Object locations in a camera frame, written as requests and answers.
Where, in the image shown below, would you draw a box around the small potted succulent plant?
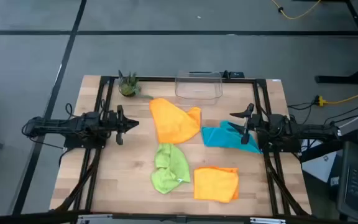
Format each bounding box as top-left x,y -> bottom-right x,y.
117,69 -> 154,100

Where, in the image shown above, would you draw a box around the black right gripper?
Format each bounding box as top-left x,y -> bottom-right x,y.
227,103 -> 269,146

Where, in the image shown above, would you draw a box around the black metal table frame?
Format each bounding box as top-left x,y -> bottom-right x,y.
53,75 -> 312,217

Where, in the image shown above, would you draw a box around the white box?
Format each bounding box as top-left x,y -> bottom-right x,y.
301,152 -> 338,184

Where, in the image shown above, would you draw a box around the yellow floor cable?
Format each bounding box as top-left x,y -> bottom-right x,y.
271,0 -> 322,20

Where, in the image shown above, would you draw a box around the yellow extension cord with plug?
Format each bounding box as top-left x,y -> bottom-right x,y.
314,93 -> 358,107

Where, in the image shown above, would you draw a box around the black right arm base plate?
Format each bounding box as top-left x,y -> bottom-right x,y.
257,129 -> 301,153

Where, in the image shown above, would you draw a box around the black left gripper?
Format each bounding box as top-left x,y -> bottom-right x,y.
106,105 -> 140,146

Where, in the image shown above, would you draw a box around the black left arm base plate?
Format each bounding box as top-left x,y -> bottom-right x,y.
63,136 -> 107,149

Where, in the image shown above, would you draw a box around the clear plastic bin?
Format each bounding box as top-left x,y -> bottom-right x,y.
175,70 -> 223,106

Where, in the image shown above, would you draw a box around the black rail with silver brackets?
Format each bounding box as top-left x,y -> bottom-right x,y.
0,210 -> 358,224

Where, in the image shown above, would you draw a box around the teal microfiber towel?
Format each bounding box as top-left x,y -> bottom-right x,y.
201,120 -> 262,154

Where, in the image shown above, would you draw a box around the lime green microfiber towel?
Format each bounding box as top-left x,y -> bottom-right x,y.
150,142 -> 191,195

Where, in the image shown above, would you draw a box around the orange microfiber towel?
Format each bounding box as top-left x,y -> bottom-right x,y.
149,98 -> 202,145
193,166 -> 240,203

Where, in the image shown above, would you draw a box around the black floor cables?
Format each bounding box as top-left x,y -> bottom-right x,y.
287,101 -> 358,125

